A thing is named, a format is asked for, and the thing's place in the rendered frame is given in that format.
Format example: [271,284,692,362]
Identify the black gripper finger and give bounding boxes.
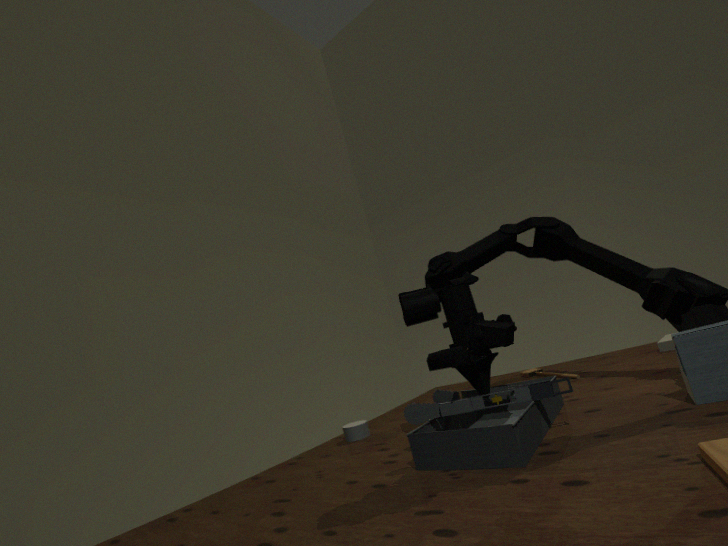
[452,357,488,395]
[481,352,499,394]

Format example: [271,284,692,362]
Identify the grey cylinder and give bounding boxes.
[343,421,370,442]

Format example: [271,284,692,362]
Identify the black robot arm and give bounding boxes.
[399,217,728,348]

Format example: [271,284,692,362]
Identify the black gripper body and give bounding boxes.
[426,308,502,371]

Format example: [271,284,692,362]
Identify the wooden board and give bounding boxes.
[698,438,728,484]

